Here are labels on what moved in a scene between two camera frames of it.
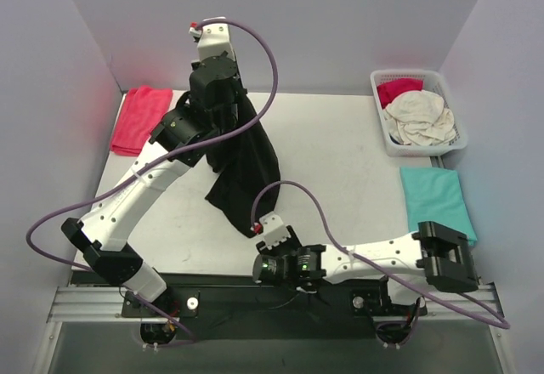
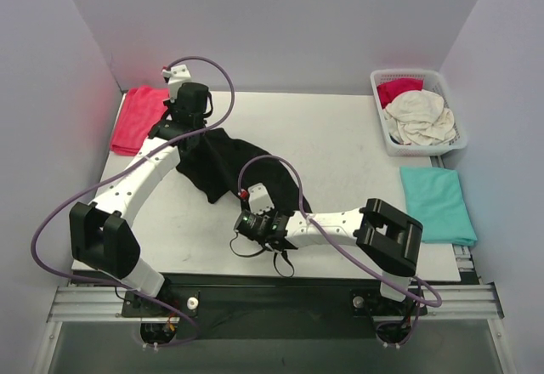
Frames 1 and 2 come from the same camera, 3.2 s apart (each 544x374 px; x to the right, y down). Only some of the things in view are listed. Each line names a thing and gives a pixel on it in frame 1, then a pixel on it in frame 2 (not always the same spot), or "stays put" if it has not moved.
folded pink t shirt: (142, 110) stays put
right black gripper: (263, 246) to (247, 224)
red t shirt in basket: (389, 90) stays put
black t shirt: (240, 167) to (276, 179)
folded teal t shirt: (437, 195) stays put
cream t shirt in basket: (420, 118) stays put
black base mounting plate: (236, 307) stays put
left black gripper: (237, 104) to (187, 121)
